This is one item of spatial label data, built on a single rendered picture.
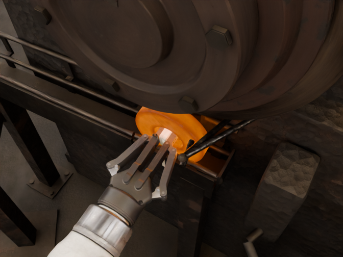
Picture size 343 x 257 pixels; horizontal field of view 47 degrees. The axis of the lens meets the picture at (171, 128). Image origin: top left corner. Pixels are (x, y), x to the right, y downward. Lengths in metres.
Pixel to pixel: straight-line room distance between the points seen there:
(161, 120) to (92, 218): 0.22
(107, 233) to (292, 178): 0.32
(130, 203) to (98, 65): 0.26
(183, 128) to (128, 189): 0.15
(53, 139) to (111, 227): 1.11
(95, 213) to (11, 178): 1.05
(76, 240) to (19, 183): 1.03
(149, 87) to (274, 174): 0.30
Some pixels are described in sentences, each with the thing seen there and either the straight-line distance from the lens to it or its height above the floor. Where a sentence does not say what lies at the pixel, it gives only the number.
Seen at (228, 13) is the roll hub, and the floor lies 1.18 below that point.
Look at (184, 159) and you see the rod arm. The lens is 0.57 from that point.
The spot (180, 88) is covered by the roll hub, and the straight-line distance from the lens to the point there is 0.47.
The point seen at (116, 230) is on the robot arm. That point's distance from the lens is 0.66.
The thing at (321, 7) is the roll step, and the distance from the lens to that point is 0.41.
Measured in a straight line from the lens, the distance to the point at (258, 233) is 0.86.
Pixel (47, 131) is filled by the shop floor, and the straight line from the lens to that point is 1.76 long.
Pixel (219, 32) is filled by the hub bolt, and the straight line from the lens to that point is 0.36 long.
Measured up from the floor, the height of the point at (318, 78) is 1.06.
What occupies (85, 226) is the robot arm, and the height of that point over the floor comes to 0.79.
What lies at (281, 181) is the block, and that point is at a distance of 0.70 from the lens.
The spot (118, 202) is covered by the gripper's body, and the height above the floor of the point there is 0.79.
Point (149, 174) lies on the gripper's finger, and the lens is 0.71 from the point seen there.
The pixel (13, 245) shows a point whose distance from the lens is 1.57.
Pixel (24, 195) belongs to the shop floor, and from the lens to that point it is 1.64.
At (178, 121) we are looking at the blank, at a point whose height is 0.82.
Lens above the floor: 1.40
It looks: 56 degrees down
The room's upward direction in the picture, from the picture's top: straight up
